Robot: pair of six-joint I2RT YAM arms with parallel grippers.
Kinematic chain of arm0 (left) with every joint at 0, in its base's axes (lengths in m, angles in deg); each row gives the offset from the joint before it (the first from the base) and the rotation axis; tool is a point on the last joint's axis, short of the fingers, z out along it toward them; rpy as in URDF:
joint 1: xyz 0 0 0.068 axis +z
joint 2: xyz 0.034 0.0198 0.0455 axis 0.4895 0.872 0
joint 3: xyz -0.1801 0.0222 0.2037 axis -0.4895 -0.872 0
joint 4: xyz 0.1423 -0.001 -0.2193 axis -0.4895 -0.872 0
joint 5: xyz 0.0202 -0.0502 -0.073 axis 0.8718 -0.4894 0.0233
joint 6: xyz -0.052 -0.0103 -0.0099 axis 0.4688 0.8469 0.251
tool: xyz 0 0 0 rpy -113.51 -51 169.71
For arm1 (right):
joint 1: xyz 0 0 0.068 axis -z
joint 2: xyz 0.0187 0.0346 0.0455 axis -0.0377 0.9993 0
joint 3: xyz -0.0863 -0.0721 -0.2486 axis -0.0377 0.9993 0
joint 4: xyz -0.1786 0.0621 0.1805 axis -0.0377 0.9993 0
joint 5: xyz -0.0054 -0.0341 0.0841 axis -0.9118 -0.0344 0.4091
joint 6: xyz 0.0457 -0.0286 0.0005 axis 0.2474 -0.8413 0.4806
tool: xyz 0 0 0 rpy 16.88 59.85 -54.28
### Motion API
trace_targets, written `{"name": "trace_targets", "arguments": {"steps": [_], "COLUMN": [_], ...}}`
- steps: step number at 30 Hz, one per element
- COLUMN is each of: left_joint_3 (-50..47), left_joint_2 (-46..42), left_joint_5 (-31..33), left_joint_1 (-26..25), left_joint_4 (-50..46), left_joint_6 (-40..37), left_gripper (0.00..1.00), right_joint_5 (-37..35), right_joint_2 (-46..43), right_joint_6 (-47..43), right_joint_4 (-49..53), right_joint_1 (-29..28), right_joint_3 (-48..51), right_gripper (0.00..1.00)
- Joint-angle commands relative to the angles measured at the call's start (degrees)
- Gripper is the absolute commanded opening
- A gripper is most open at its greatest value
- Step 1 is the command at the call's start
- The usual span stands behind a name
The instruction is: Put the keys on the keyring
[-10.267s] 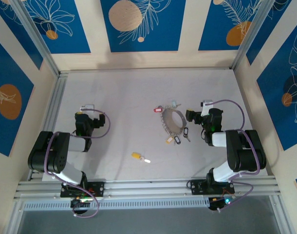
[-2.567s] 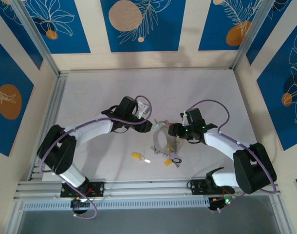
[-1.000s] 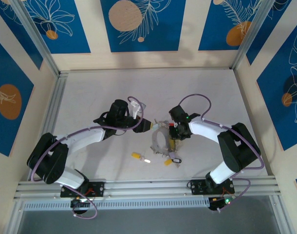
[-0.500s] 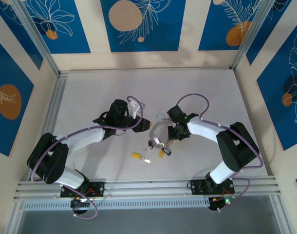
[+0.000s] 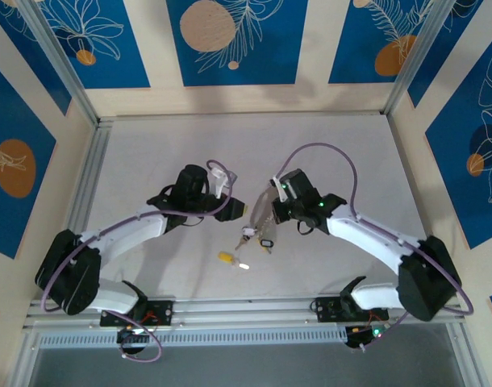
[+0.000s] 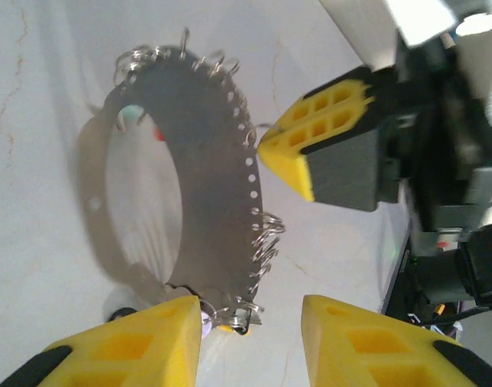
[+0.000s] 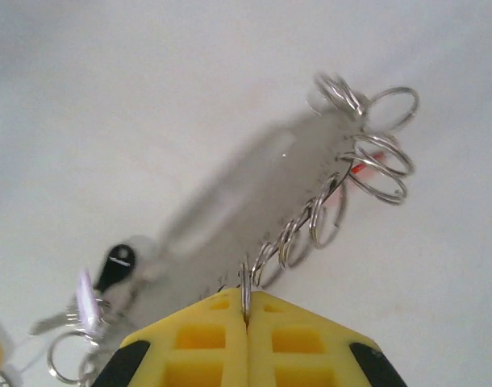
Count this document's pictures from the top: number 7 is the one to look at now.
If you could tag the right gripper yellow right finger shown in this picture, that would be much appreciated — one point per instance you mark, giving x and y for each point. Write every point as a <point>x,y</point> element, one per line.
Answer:
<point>310,350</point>

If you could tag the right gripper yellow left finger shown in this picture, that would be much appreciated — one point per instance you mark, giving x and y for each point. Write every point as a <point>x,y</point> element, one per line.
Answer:
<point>189,350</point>

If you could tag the black head key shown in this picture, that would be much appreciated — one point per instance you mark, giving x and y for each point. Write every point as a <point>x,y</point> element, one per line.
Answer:
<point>117,264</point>

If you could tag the purple key tag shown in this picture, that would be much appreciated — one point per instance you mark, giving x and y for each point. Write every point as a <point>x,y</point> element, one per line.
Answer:
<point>86,302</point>

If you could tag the metal key holder with rings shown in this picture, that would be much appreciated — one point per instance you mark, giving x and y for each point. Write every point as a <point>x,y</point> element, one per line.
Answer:
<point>302,161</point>

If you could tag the red key tag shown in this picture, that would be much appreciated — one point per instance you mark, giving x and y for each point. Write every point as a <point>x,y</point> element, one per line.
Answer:
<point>365,165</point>

